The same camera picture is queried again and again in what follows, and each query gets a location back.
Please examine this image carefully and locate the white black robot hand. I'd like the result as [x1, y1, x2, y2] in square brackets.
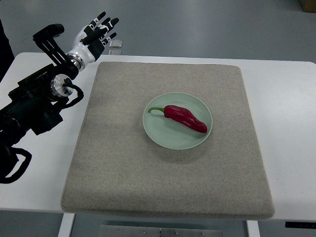
[67, 11, 119, 71]

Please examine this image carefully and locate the red pepper green stem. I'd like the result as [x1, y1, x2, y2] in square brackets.
[148, 105, 208, 133]

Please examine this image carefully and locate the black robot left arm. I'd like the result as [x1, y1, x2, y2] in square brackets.
[0, 24, 83, 150]

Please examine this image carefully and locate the metal floor socket plate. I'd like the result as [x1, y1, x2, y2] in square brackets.
[109, 40, 122, 55]

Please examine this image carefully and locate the light green plate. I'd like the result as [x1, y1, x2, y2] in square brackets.
[143, 92, 213, 150]

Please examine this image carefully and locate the beige fabric mat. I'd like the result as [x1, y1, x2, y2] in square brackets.
[61, 62, 275, 220]

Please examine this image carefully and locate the white table leg left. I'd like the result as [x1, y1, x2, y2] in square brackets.
[58, 213, 75, 237]

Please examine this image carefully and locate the white table leg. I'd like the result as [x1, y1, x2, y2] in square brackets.
[58, 213, 75, 237]
[246, 220, 260, 237]

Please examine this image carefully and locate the brown cardboard box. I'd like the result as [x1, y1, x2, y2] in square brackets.
[299, 0, 316, 13]

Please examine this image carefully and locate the white table leg right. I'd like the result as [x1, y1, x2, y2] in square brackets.
[246, 220, 260, 237]

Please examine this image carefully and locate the black table control panel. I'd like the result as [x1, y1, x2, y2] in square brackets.
[285, 222, 316, 229]

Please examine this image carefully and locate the black sleeved arm cable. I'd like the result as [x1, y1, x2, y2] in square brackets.
[0, 145, 33, 184]

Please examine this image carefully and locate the grey metal base plate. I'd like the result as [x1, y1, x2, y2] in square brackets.
[99, 225, 223, 237]

